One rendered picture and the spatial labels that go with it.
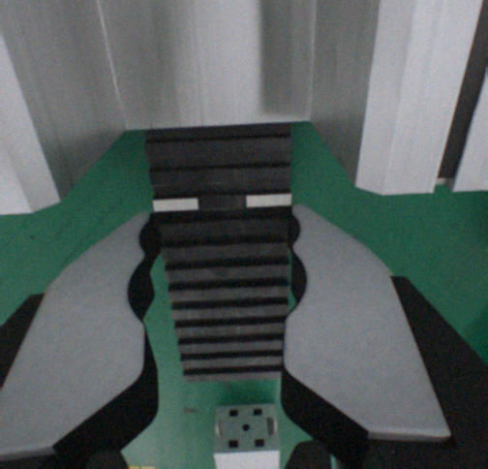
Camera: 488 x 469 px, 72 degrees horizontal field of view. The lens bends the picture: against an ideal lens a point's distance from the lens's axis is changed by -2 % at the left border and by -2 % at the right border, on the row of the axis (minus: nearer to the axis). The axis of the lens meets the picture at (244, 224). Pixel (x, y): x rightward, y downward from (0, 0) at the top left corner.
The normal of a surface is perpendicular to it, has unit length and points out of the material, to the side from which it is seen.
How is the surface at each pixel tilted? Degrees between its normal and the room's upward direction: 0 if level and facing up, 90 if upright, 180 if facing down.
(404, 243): 0
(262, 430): 90
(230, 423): 90
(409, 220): 0
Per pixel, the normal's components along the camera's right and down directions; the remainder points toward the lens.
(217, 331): 0.02, 0.44
